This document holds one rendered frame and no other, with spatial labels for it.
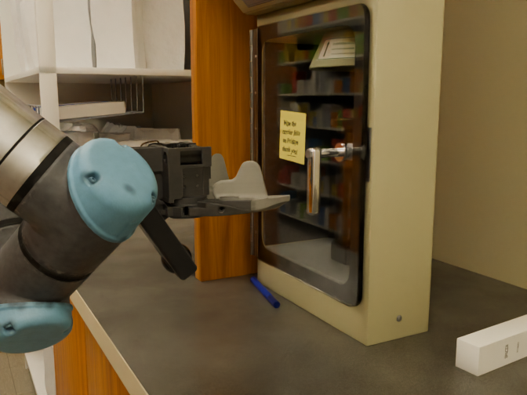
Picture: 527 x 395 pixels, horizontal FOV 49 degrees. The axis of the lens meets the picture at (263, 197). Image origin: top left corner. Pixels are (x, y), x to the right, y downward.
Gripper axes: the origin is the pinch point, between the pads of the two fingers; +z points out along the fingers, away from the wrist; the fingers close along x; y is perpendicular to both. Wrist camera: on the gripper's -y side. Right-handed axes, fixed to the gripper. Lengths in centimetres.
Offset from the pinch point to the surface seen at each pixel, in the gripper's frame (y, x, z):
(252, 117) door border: 8.9, 25.7, 11.9
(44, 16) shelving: 34, 111, -8
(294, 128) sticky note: 7.9, 11.8, 11.8
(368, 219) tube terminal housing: -3.1, -5.3, 12.8
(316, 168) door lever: 3.4, -1.1, 7.3
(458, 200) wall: -8, 20, 56
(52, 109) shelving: 9, 110, -8
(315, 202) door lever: -1.1, -1.1, 7.2
